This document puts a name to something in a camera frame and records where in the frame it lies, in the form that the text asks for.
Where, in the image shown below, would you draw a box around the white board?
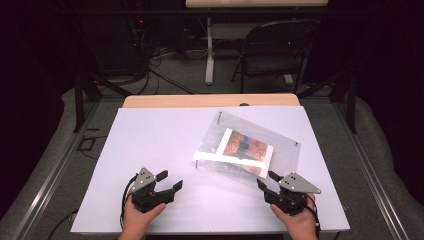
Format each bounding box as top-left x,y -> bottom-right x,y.
70,105 -> 351,234

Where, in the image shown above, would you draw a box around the person's left hand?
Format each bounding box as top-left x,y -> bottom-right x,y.
118,201 -> 167,240

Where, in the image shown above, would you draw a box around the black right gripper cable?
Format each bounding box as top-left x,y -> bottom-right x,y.
305,193 -> 322,233

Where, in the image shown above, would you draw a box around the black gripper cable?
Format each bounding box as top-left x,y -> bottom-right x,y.
305,193 -> 322,233
119,174 -> 138,231

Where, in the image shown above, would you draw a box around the clear acrylic picture frame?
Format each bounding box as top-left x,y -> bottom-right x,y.
192,109 -> 301,189

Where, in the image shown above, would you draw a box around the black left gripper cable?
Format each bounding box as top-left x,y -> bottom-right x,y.
119,174 -> 138,231

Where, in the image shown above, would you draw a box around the black folding chair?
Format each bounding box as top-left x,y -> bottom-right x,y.
231,18 -> 322,95

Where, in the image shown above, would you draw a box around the painting print with white border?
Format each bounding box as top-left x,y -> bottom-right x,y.
193,127 -> 275,180

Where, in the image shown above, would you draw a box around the dark equipment rack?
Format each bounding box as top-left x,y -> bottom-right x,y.
124,14 -> 159,69

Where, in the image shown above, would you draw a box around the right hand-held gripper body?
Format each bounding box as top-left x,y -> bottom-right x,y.
264,171 -> 323,216

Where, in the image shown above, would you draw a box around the black floor cable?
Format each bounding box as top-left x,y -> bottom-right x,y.
45,208 -> 80,240

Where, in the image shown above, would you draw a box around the wooden table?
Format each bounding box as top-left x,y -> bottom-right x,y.
121,93 -> 301,109

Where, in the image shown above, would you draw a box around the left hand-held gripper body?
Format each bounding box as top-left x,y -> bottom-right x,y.
129,167 -> 175,214

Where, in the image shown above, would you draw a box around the aluminium rail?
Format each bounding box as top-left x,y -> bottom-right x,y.
0,99 -> 102,240
331,99 -> 413,240

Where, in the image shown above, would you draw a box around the person's right hand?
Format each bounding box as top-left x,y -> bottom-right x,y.
270,201 -> 320,240

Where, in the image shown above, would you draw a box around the white desk leg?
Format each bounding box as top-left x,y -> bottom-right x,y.
204,17 -> 216,85

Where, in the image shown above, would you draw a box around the black metal stand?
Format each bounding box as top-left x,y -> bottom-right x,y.
297,69 -> 358,135
73,70 -> 133,134

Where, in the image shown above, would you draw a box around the light desk top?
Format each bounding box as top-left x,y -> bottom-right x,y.
184,0 -> 330,9

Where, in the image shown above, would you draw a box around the black floor cables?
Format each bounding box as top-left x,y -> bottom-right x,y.
131,44 -> 203,97

